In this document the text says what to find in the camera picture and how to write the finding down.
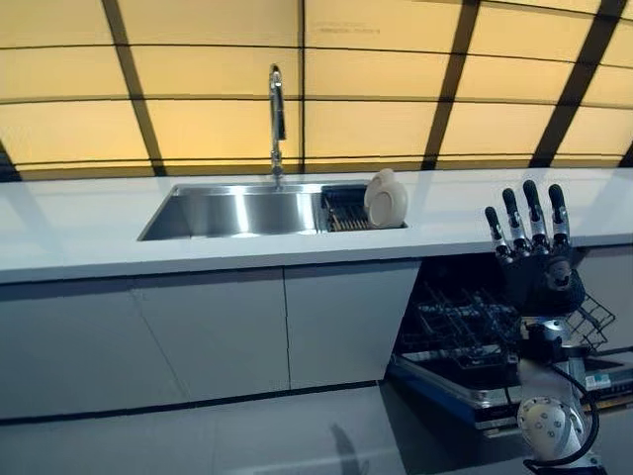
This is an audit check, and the black wire grid basket panel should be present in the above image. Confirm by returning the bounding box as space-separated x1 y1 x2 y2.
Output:
568 291 617 350

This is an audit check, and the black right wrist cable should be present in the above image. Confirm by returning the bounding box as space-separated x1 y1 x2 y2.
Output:
523 363 602 469

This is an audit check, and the stainless steel sink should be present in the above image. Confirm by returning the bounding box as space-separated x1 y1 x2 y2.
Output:
136 181 410 242

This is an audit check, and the black cabinet plinth strip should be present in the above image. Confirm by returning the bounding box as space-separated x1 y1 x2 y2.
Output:
0 378 383 427

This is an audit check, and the black wire dishwasher rack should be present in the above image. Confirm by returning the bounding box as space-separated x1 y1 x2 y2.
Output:
400 281 525 371

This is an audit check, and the chrome kitchen faucet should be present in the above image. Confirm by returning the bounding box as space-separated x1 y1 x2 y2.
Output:
268 62 289 192

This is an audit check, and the white cabinet door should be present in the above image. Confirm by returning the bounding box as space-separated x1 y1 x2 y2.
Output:
132 268 291 403
0 282 190 423
284 259 422 391

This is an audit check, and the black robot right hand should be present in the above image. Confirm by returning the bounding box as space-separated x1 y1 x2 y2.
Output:
483 179 590 318

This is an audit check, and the beige round ceramic plate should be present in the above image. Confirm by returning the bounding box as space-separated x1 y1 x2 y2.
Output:
368 178 410 229
364 167 397 209

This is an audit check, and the black dish drying rack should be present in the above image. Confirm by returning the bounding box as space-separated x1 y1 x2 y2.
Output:
318 183 410 234

